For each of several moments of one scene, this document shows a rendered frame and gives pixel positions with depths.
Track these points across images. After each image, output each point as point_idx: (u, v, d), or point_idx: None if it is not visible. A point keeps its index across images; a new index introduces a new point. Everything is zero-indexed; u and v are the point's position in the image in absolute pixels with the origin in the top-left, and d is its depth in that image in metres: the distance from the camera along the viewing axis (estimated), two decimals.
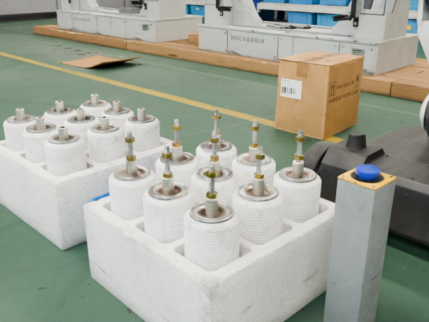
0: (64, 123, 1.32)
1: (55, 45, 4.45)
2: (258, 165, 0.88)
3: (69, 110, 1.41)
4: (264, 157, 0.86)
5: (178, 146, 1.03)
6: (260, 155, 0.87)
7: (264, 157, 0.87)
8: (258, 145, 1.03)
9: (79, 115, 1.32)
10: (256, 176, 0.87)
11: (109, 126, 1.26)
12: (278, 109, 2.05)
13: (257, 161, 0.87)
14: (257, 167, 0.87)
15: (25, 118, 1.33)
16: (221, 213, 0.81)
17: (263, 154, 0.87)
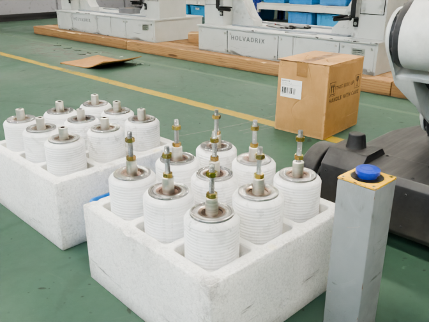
0: (64, 123, 1.32)
1: (55, 45, 4.45)
2: (258, 165, 0.88)
3: (69, 110, 1.41)
4: (264, 157, 0.86)
5: (178, 146, 1.03)
6: (260, 155, 0.87)
7: (264, 157, 0.87)
8: (258, 145, 1.03)
9: (79, 115, 1.32)
10: (256, 176, 0.87)
11: (109, 126, 1.26)
12: (278, 109, 2.05)
13: (257, 161, 0.87)
14: (257, 167, 0.87)
15: (25, 118, 1.33)
16: (221, 213, 0.81)
17: (263, 154, 0.87)
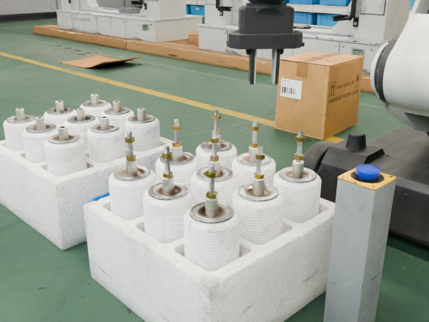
0: (64, 123, 1.32)
1: (55, 45, 4.45)
2: (258, 165, 0.88)
3: (69, 110, 1.41)
4: (264, 157, 0.86)
5: (178, 146, 1.03)
6: (260, 155, 0.87)
7: (264, 157, 0.87)
8: (258, 145, 1.03)
9: (79, 115, 1.32)
10: (256, 176, 0.87)
11: (109, 126, 1.26)
12: (278, 109, 2.05)
13: (257, 161, 0.87)
14: (257, 167, 0.87)
15: (25, 118, 1.33)
16: (221, 213, 0.81)
17: (263, 154, 0.87)
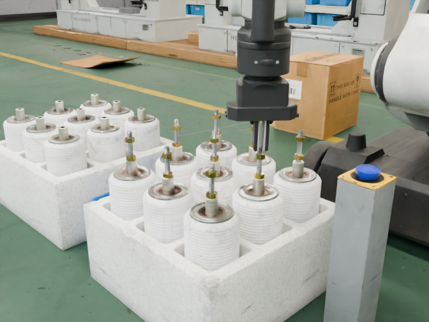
0: (64, 123, 1.32)
1: (55, 45, 4.45)
2: (258, 165, 0.88)
3: (69, 110, 1.41)
4: (265, 157, 0.86)
5: (178, 146, 1.03)
6: (261, 155, 0.87)
7: (264, 157, 0.87)
8: None
9: (79, 115, 1.32)
10: (256, 176, 0.87)
11: (109, 126, 1.26)
12: None
13: (257, 161, 0.87)
14: (257, 167, 0.87)
15: (25, 118, 1.33)
16: (221, 213, 0.81)
17: (263, 154, 0.87)
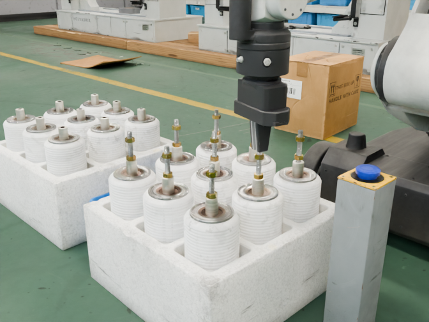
0: (64, 123, 1.32)
1: (55, 45, 4.45)
2: (261, 167, 0.87)
3: (69, 110, 1.41)
4: (254, 158, 0.86)
5: (178, 146, 1.03)
6: (261, 158, 0.86)
7: (255, 158, 0.86)
8: None
9: (79, 115, 1.32)
10: None
11: (109, 126, 1.26)
12: None
13: (261, 162, 0.87)
14: (259, 165, 0.88)
15: (25, 118, 1.33)
16: (221, 213, 0.81)
17: (257, 157, 0.86)
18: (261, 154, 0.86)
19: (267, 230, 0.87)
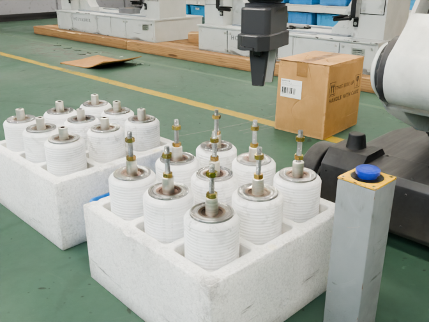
0: (64, 123, 1.32)
1: (55, 45, 4.45)
2: (261, 167, 0.87)
3: (69, 110, 1.41)
4: (254, 158, 0.86)
5: (178, 146, 1.03)
6: (261, 158, 0.86)
7: (255, 158, 0.86)
8: (258, 145, 1.03)
9: (79, 115, 1.32)
10: None
11: (109, 126, 1.26)
12: (278, 109, 2.05)
13: (261, 162, 0.87)
14: (258, 166, 0.88)
15: (25, 118, 1.33)
16: (221, 213, 0.81)
17: (257, 157, 0.86)
18: (261, 154, 0.86)
19: (267, 230, 0.87)
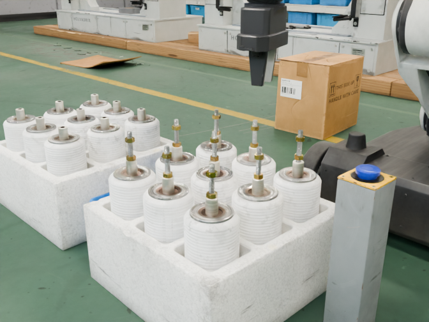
0: (64, 123, 1.32)
1: (55, 45, 4.45)
2: (261, 167, 0.87)
3: (69, 110, 1.41)
4: (254, 158, 0.86)
5: (178, 146, 1.03)
6: (261, 158, 0.86)
7: (255, 158, 0.86)
8: (258, 145, 1.03)
9: (79, 115, 1.32)
10: None
11: (109, 126, 1.26)
12: (278, 109, 2.05)
13: (261, 162, 0.87)
14: (258, 166, 0.88)
15: (25, 118, 1.33)
16: (221, 213, 0.81)
17: (257, 157, 0.86)
18: (261, 154, 0.86)
19: (267, 230, 0.87)
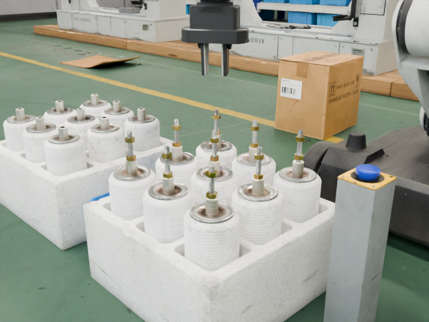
0: (64, 123, 1.32)
1: (55, 45, 4.45)
2: (261, 167, 0.87)
3: (69, 110, 1.41)
4: (254, 158, 0.86)
5: (178, 146, 1.03)
6: (261, 158, 0.86)
7: (255, 158, 0.86)
8: (258, 145, 1.03)
9: (79, 115, 1.32)
10: None
11: (109, 126, 1.26)
12: (278, 109, 2.05)
13: (261, 162, 0.87)
14: (258, 166, 0.88)
15: (25, 118, 1.33)
16: (221, 213, 0.81)
17: (257, 157, 0.86)
18: (261, 154, 0.86)
19: (267, 230, 0.87)
